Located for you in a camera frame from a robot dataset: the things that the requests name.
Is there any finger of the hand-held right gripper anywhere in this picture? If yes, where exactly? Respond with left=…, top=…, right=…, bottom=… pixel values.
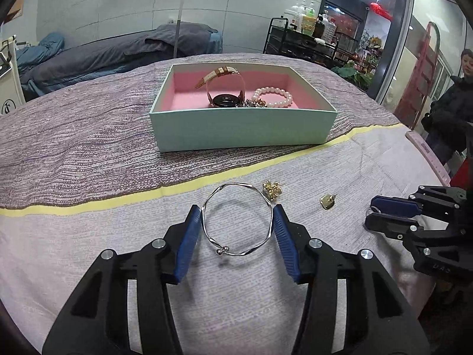
left=370, top=185, right=468, bottom=217
left=365, top=212, right=422, bottom=241

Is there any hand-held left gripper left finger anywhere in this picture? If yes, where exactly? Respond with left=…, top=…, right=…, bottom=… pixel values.
left=42, top=204, right=202, bottom=355

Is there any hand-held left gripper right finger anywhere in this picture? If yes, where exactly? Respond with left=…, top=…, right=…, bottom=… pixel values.
left=273, top=203, right=431, bottom=355

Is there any silver bangle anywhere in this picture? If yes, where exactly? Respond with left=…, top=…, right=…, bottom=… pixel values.
left=201, top=182, right=276, bottom=256

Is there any mint box with pink lining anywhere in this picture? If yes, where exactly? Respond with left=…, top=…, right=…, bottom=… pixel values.
left=149, top=62, right=338, bottom=152

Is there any beige strap wristwatch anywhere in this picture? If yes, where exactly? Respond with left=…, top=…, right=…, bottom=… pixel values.
left=195, top=66, right=246, bottom=109

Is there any pearl bracelet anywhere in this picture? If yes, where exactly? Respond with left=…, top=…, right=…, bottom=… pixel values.
left=253, top=86, right=294, bottom=108

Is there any gold flower earring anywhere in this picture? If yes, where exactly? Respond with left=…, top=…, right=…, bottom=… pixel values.
left=262, top=180, right=286, bottom=202

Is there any pink smartphone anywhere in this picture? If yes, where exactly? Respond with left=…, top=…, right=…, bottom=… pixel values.
left=405, top=130, right=451, bottom=186

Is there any green potted plant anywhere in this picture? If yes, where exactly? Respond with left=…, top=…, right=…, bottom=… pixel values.
left=331, top=61, right=374, bottom=89

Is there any black trolley cart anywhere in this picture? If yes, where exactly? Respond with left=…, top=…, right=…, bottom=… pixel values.
left=263, top=17, right=338, bottom=68

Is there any red hanging ornament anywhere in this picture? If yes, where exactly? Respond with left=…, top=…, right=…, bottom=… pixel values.
left=370, top=2, right=393, bottom=22

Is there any dark grey massage bed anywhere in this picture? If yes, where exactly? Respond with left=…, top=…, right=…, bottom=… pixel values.
left=18, top=23, right=223, bottom=99

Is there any cluster of bottles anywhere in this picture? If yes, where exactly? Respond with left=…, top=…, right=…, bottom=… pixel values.
left=290, top=0, right=337, bottom=41

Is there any white floor lamp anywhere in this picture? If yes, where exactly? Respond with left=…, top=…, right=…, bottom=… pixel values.
left=174, top=0, right=218, bottom=58

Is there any white beauty machine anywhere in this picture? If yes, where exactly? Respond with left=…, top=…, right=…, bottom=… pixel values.
left=0, top=35, right=26, bottom=115

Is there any blue quilt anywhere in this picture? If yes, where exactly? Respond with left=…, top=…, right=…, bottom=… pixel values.
left=15, top=32, right=65, bottom=82

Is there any red metal frame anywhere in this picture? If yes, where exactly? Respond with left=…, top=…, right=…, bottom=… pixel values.
left=393, top=21, right=442, bottom=126

